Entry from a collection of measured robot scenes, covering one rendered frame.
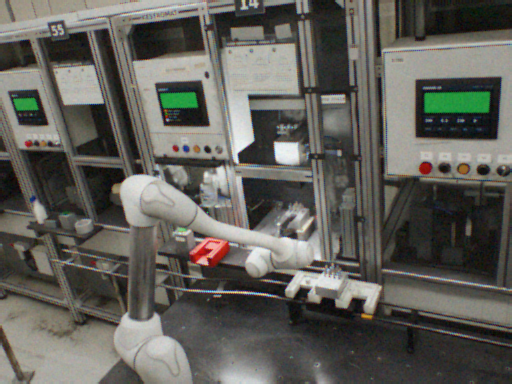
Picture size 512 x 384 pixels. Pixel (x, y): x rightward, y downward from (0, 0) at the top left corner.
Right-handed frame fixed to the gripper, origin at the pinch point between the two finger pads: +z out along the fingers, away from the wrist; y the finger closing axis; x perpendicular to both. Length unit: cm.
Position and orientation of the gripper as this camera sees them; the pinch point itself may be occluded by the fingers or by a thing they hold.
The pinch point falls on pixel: (292, 222)
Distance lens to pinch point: 220.5
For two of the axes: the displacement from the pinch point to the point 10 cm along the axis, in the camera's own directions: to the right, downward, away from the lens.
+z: 4.7, -4.2, 7.8
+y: -1.5, -9.1, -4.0
